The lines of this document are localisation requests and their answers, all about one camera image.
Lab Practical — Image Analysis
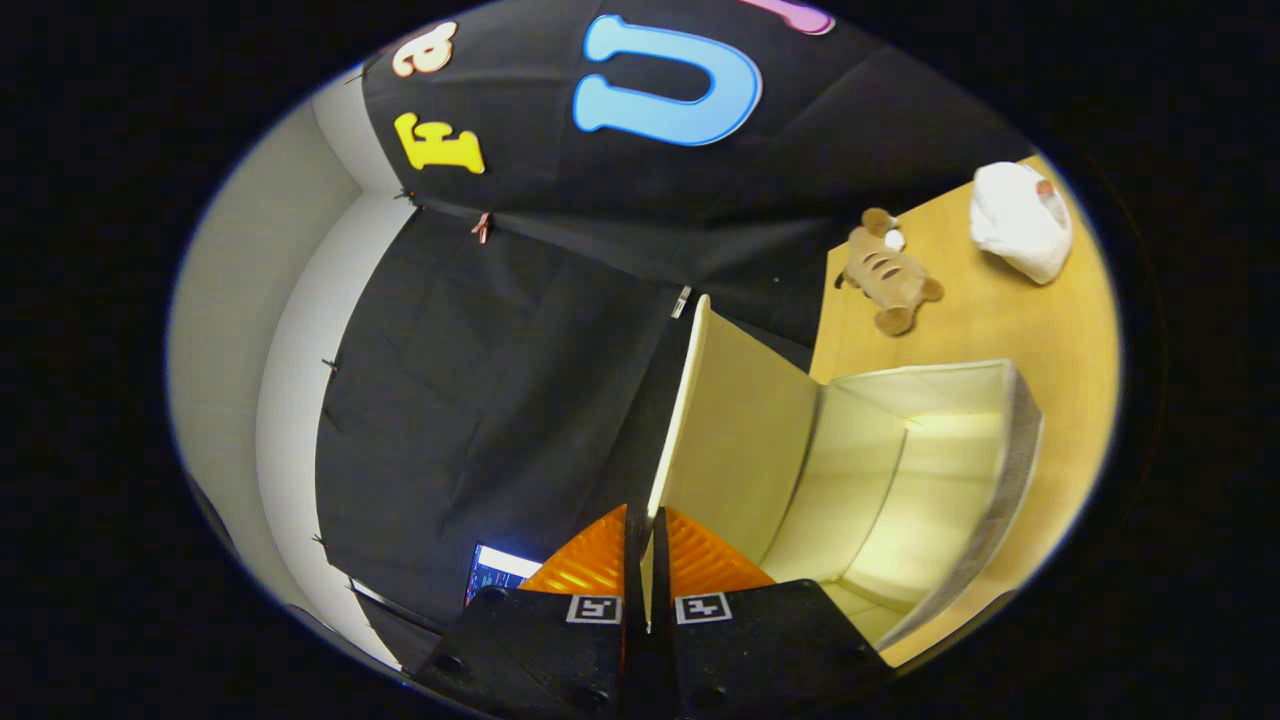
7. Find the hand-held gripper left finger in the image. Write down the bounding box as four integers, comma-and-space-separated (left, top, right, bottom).
408, 503, 646, 720

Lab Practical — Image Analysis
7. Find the black backdrop cloth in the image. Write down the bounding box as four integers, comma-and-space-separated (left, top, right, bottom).
315, 0, 1036, 671

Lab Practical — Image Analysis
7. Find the white cloth cap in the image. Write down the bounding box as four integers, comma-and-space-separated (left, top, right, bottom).
968, 161, 1075, 287

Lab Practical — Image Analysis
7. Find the grey fabric storage box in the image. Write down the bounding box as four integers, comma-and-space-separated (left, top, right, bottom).
640, 295, 1044, 653

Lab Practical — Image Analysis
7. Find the brown striped plush toy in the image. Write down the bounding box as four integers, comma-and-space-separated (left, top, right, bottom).
834, 207, 945, 337

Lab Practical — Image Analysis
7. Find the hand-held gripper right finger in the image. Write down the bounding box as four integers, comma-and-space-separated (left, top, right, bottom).
648, 505, 893, 720

